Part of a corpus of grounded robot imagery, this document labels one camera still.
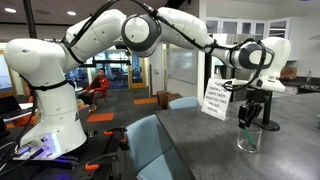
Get yellow framed door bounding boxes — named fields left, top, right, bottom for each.
left=129, top=54, right=146, bottom=89

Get white upper cabinets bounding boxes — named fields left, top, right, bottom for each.
left=206, top=17, right=300, bottom=61

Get blue chair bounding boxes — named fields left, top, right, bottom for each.
left=168, top=96, right=200, bottom=109
left=127, top=114, right=192, bottom=180

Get black laptop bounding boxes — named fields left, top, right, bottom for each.
left=0, top=96, right=32, bottom=119

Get orange handled clamp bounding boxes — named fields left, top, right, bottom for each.
left=85, top=153, right=119, bottom=171

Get brown wooden box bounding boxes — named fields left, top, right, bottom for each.
left=157, top=90, right=181, bottom=109

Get clear drinking glass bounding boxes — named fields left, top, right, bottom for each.
left=237, top=124, right=262, bottom=153

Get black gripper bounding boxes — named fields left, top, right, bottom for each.
left=238, top=88, right=270, bottom=128

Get green pen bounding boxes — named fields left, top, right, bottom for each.
left=243, top=128, right=257, bottom=150

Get wall whiteboard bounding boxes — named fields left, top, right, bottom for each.
left=168, top=44, right=197, bottom=84

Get near blue chair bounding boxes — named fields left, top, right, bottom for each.
left=127, top=114, right=192, bottom=180

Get stainless steel refrigerator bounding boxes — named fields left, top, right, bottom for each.
left=204, top=34, right=252, bottom=87

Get far blue chair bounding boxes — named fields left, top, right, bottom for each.
left=168, top=96, right=200, bottom=109

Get white paper sign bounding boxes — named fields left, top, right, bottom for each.
left=201, top=78, right=231, bottom=121

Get person in red jacket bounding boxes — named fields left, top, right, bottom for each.
left=78, top=68, right=109, bottom=113

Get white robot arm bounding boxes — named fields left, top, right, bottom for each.
left=4, top=7, right=291, bottom=160

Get black post stand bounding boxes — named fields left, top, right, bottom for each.
left=253, top=93, right=280, bottom=131

